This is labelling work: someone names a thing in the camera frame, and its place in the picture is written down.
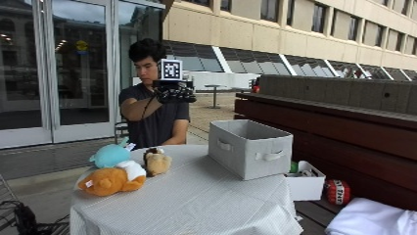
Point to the white marker cube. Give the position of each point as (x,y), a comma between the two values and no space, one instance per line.
(170,69)

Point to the the person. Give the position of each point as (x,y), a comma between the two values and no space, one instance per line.
(156,124)

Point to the black metal chair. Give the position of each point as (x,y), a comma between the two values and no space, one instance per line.
(122,130)

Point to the tan bear plush toy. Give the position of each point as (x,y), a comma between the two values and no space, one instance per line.
(158,162)

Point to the grey fabric storage bin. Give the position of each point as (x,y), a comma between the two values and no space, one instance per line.
(250,150)

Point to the teal plush toy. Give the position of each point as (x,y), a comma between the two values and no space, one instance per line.
(111,155)

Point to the glass door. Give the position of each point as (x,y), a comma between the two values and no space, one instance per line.
(80,68)

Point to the orange and white plush toy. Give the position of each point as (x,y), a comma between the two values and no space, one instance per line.
(114,180)

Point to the white striped tablecloth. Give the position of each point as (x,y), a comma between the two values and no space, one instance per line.
(187,202)

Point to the green item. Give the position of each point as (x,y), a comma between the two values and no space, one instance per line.
(293,167)

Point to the dark wooden bench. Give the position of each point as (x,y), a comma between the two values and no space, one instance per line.
(343,137)

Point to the white plastic box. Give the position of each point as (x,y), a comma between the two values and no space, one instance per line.
(307,184)

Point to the white cloth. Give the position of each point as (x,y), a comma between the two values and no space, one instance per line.
(373,218)

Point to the round pedestal table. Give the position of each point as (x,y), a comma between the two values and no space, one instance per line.
(214,94)

